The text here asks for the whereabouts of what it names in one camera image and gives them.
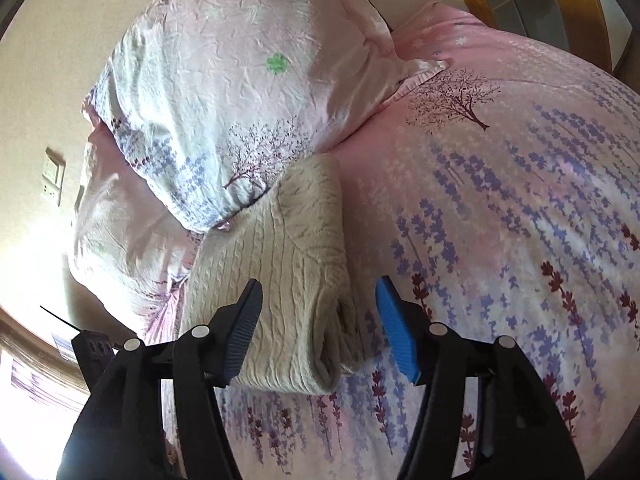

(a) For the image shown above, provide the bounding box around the beige knitted sweater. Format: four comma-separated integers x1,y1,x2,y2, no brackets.
180,154,363,394

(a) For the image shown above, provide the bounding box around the pale pink floral pillow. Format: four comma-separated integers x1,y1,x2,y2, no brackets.
85,0,446,232

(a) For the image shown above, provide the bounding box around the wooden headboard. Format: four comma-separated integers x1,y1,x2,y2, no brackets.
463,0,632,73

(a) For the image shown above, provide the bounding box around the pink lavender print bedsheet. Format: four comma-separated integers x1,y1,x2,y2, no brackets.
217,3,639,479

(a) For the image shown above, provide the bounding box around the white wall switch panel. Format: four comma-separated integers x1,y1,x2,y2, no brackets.
41,148,66,207

